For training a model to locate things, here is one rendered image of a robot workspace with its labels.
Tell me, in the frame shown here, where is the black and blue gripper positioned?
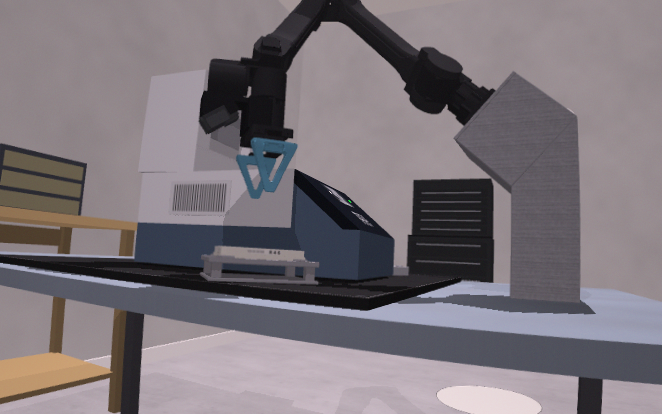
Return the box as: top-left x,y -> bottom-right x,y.
236,97 -> 298,199

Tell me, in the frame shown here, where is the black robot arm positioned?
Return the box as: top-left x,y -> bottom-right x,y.
198,0 -> 496,137

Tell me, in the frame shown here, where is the white real-time pcr cycler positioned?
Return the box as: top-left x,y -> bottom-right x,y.
134,69 -> 395,281

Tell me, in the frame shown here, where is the white well pcr plate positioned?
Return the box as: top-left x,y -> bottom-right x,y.
213,246 -> 305,261

